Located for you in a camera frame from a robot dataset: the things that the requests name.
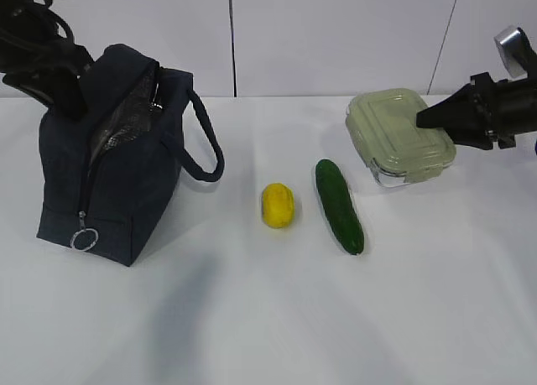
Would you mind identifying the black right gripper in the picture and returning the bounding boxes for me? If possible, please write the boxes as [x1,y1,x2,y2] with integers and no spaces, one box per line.
[416,72,516,150]

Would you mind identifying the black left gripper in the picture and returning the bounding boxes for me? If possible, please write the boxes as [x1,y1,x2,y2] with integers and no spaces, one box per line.
[1,7,93,121]

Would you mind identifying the green lidded glass container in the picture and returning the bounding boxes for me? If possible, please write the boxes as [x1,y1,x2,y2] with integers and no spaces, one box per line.
[345,88,456,188]

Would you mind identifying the navy blue lunch bag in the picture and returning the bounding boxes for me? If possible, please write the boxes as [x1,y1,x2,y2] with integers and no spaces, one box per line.
[37,44,225,266]

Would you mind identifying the green cucumber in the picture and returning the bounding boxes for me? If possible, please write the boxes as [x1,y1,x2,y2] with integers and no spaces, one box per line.
[315,159,365,255]

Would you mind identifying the yellow lemon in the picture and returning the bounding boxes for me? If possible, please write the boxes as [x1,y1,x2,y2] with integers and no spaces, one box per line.
[262,183,295,229]

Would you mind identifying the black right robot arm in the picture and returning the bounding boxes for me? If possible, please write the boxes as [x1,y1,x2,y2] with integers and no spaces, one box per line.
[414,73,536,150]

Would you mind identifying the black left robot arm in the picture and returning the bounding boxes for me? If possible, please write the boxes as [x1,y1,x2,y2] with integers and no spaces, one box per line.
[1,0,94,121]

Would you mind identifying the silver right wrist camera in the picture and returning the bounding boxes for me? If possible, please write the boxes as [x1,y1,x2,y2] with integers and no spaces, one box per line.
[494,25,536,78]

